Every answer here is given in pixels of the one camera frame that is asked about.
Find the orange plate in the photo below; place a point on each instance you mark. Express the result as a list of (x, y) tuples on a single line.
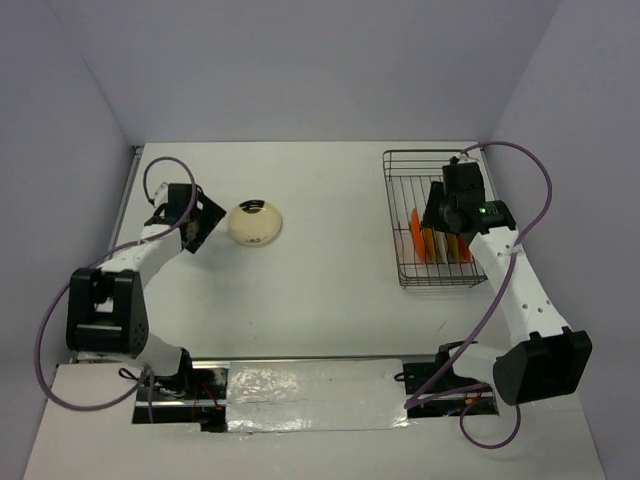
[(417, 238), (463, 250)]

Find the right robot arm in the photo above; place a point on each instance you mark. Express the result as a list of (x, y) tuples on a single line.
[(547, 358)]

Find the wire dish rack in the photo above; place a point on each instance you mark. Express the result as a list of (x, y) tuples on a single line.
[(408, 174)]

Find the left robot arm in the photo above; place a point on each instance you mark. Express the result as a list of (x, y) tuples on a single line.
[(107, 312)]

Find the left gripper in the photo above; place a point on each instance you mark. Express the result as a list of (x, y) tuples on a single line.
[(211, 215)]

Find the silver foil tape sheet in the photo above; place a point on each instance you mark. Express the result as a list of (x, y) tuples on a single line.
[(314, 396)]

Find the yellow patterned plate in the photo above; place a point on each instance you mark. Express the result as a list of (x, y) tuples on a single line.
[(429, 244)]

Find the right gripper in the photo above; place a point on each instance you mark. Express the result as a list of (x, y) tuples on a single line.
[(431, 217)]

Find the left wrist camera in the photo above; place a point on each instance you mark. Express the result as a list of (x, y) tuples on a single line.
[(160, 195)]

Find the metal base rail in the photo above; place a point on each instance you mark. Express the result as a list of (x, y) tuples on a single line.
[(205, 407)]

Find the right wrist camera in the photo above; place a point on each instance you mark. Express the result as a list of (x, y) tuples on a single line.
[(462, 159)]

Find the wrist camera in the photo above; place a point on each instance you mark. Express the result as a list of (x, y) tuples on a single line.
[(160, 195), (462, 159)]

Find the cream plate with black mark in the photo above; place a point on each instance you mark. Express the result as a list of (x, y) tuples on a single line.
[(254, 222)]

